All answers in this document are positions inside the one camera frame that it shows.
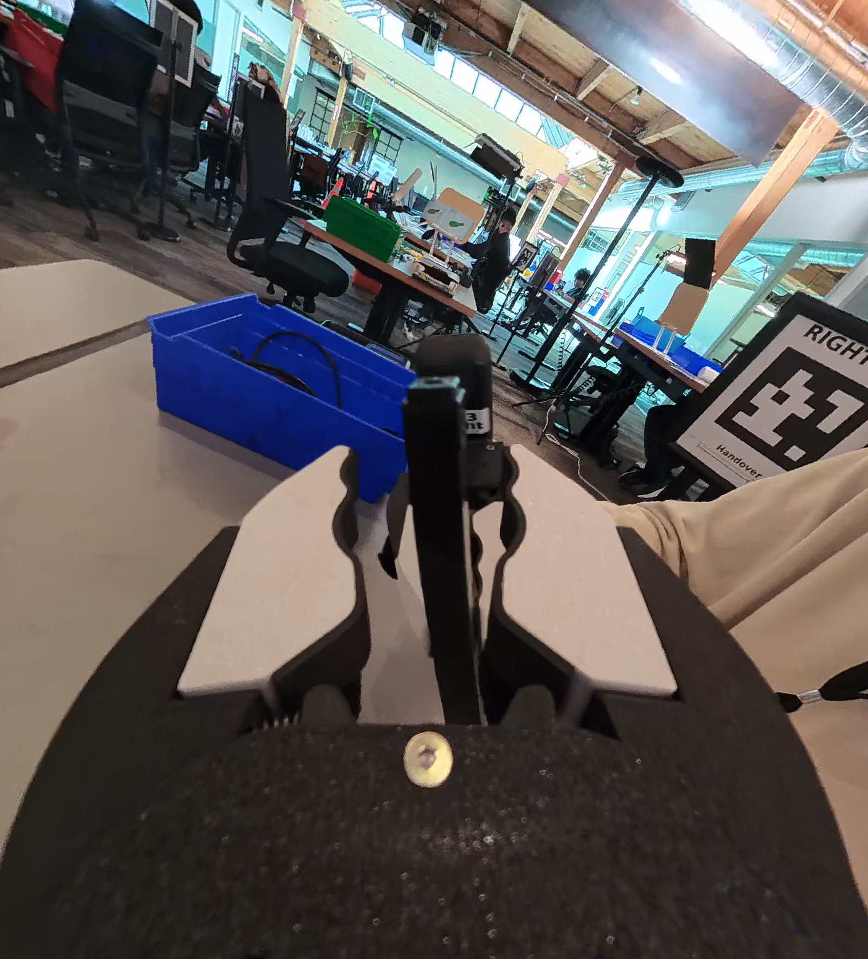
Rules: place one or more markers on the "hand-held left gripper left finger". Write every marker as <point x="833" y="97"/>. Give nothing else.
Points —
<point x="269" y="599"/>

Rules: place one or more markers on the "framed marker board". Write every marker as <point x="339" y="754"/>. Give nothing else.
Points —
<point x="801" y="404"/>

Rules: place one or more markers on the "green plastic bin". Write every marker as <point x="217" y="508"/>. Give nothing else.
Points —
<point x="363" y="225"/>

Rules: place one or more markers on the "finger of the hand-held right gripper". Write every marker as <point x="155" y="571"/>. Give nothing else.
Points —
<point x="398" y="539"/>
<point x="479" y="584"/>

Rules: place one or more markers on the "black box on stand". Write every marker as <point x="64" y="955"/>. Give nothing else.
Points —
<point x="698" y="262"/>

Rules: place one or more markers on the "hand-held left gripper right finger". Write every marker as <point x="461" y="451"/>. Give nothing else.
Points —
<point x="591" y="599"/>

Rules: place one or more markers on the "grey desk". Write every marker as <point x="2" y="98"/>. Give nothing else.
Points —
<point x="52" y="315"/>
<point x="67" y="524"/>

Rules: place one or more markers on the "black hanging monitor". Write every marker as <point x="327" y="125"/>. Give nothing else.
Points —
<point x="495" y="156"/>

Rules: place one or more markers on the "black floor lamp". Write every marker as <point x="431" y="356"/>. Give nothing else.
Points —
<point x="659" y="172"/>

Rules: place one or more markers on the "red box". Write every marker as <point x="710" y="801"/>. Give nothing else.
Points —
<point x="366" y="279"/>

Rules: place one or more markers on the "black office chair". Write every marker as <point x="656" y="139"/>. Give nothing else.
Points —
<point x="292" y="270"/>
<point x="104" y="45"/>

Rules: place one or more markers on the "person's right forearm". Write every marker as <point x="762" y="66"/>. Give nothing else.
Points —
<point x="816" y="509"/>

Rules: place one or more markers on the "wooden board with green leaf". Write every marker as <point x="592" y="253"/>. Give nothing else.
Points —
<point x="456" y="213"/>

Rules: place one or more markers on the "blue plastic bin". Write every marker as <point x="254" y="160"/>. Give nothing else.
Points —
<point x="254" y="427"/>

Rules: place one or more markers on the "silver air duct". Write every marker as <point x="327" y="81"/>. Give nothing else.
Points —
<point x="816" y="60"/>

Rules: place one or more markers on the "black ceiling panel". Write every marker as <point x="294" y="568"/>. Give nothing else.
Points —
<point x="666" y="75"/>

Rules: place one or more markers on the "wooden table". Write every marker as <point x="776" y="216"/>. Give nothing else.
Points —
<point x="419" y="281"/>

